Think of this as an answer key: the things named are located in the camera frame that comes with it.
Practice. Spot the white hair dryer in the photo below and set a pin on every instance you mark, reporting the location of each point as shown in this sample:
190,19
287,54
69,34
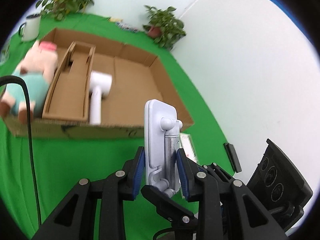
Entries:
96,105

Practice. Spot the small yellow item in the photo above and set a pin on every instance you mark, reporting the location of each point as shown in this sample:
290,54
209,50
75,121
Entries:
115,19

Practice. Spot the flat black device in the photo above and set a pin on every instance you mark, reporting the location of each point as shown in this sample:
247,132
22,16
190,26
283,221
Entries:
232,157

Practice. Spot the green tablecloth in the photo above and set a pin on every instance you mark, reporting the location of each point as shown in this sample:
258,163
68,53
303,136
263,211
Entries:
75,167

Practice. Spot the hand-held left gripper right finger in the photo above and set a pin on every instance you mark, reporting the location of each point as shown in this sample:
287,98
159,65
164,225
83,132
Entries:
182,177

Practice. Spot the plush pig toy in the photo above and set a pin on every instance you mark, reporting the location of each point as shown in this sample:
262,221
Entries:
35,85

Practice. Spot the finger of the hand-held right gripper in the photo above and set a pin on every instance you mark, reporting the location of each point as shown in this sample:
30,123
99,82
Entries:
170,205
217,170

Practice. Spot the small cardboard insert tray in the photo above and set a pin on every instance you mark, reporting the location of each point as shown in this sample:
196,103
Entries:
70,90

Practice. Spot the long green white box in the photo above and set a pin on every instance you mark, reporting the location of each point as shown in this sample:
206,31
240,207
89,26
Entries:
188,145

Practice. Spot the grey folding phone stand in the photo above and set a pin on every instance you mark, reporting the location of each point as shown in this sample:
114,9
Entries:
157,130

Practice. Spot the white wall conduit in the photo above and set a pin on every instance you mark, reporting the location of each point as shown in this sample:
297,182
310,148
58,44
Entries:
200,0

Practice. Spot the large cardboard box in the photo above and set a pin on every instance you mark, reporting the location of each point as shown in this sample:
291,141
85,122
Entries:
135,80

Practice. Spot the potted plant red pot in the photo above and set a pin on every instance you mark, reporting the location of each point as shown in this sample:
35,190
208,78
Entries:
165,25

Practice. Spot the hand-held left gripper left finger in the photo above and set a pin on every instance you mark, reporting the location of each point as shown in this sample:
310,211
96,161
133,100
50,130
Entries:
138,175

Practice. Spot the blue patterned packet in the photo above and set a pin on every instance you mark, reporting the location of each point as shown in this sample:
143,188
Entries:
126,26

